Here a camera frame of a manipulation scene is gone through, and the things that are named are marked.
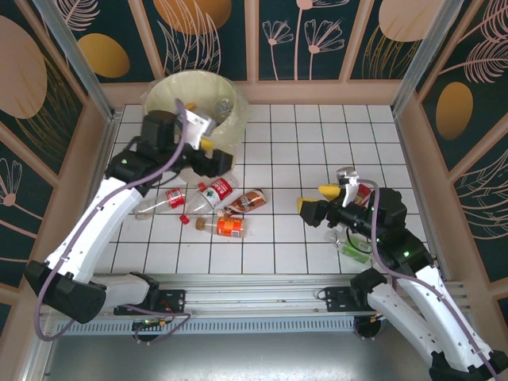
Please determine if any bottle red white green label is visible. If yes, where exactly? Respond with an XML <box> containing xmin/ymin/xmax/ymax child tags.
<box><xmin>180</xmin><ymin>174</ymin><xmax>240</xmax><ymax>225</ymax></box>

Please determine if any dark red label bottle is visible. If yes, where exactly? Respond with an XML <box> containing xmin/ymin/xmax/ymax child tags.
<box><xmin>352</xmin><ymin>184</ymin><xmax>374</xmax><ymax>206</ymax></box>

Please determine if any clear unlabelled bottle white cap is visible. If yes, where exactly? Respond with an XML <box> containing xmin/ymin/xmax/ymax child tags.
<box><xmin>214</xmin><ymin>97</ymin><xmax>235</xmax><ymax>118</ymax></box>

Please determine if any crushed copper brown bottle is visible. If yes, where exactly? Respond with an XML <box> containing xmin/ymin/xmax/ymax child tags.
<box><xmin>224</xmin><ymin>187</ymin><xmax>267</xmax><ymax>215</ymax></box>

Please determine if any crushed bottle green label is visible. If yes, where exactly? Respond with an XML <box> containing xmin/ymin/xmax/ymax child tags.
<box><xmin>325</xmin><ymin>229</ymin><xmax>374</xmax><ymax>265</ymax></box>

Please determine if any clear bottle small red label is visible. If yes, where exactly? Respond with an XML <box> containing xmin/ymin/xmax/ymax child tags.
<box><xmin>133</xmin><ymin>183</ymin><xmax>207</xmax><ymax>221</ymax></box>

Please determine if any orange label bottle orange cap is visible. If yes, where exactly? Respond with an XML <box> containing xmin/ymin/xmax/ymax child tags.
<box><xmin>194</xmin><ymin>216</ymin><xmax>248</xmax><ymax>240</ymax></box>

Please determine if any grey sheet metal panel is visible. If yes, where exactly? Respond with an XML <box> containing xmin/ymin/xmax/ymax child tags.
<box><xmin>23</xmin><ymin>332</ymin><xmax>489</xmax><ymax>381</ymax></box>

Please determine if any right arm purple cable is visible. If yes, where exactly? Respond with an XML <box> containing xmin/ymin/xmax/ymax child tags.
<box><xmin>356</xmin><ymin>178</ymin><xmax>501</xmax><ymax>381</ymax></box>

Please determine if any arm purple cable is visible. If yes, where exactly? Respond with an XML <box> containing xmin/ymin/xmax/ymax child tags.
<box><xmin>34</xmin><ymin>98</ymin><xmax>192</xmax><ymax>346</ymax></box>
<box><xmin>356</xmin><ymin>178</ymin><xmax>501</xmax><ymax>381</ymax></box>

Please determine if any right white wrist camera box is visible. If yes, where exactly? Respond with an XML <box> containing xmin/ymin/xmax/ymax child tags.
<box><xmin>336</xmin><ymin>166</ymin><xmax>363</xmax><ymax>206</ymax></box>

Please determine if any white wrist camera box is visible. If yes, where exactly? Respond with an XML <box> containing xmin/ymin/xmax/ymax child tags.
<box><xmin>336</xmin><ymin>166</ymin><xmax>363</xmax><ymax>206</ymax></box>
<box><xmin>180</xmin><ymin>109</ymin><xmax>216</xmax><ymax>152</ymax></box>

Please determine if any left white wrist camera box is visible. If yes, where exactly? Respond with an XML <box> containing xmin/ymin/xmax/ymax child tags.
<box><xmin>180</xmin><ymin>109</ymin><xmax>216</xmax><ymax>152</ymax></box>

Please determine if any aluminium side rail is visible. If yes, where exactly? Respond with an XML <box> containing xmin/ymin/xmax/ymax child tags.
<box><xmin>59</xmin><ymin>110</ymin><xmax>124</xmax><ymax>289</ymax></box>
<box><xmin>391</xmin><ymin>109</ymin><xmax>456</xmax><ymax>283</ymax></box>

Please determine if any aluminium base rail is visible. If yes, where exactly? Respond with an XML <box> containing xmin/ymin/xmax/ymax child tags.
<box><xmin>37</xmin><ymin>273</ymin><xmax>475</xmax><ymax>321</ymax></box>

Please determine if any grey slotted cable duct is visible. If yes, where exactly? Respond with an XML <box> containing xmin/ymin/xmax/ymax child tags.
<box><xmin>53</xmin><ymin>319</ymin><xmax>358</xmax><ymax>335</ymax></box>

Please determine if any aluminium frame post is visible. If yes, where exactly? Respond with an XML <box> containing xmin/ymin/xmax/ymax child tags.
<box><xmin>391</xmin><ymin>0</ymin><xmax>464</xmax><ymax>116</ymax></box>
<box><xmin>31</xmin><ymin>0</ymin><xmax>122</xmax><ymax>124</ymax></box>

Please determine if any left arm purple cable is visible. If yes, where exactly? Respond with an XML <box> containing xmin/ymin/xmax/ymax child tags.
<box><xmin>34</xmin><ymin>98</ymin><xmax>192</xmax><ymax>346</ymax></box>

